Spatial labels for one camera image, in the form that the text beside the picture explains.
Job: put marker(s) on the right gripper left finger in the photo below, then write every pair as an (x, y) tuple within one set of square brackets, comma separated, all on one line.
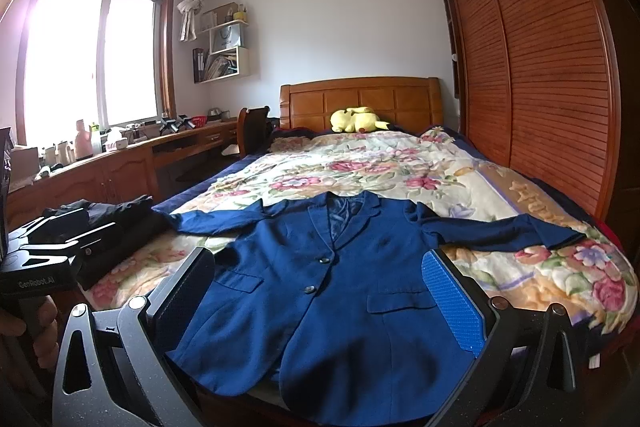
[(113, 369)]

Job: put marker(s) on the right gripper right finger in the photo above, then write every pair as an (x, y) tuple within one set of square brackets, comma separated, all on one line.
[(525, 366)]

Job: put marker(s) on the navy blue suit jacket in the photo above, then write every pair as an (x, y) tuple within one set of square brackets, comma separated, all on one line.
[(325, 296)]

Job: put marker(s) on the black folded clothes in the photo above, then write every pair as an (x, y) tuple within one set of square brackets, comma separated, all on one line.
[(121, 229)]

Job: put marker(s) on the person's left hand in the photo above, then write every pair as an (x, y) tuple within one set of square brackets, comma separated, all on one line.
[(46, 342)]

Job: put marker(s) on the pink bottle on desk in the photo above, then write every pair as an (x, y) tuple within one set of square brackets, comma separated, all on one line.
[(82, 142)]

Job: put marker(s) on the dark blue bed sheet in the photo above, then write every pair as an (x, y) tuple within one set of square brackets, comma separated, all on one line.
[(224, 166)]

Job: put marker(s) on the long wooden desk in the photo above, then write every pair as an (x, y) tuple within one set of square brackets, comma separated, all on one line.
[(117, 176)]

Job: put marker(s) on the red bowl on desk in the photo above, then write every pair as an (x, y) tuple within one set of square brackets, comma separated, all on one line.
[(199, 121)]

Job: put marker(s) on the wooden desk chair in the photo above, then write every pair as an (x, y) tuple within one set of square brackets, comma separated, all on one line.
[(251, 129)]

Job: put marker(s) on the wooden bed headboard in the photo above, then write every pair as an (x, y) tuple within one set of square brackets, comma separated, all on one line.
[(412, 103)]

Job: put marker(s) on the yellow plush toy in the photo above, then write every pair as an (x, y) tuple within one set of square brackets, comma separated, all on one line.
[(356, 120)]

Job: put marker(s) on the tied white curtain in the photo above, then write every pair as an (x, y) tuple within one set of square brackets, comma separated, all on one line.
[(189, 10)]

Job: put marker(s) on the wooden louvred wardrobe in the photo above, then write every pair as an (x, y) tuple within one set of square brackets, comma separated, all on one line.
[(551, 88)]

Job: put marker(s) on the window with wooden frame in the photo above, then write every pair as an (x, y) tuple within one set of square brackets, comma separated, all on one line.
[(102, 62)]

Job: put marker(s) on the white wall shelf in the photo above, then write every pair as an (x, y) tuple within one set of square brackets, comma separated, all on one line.
[(226, 53)]

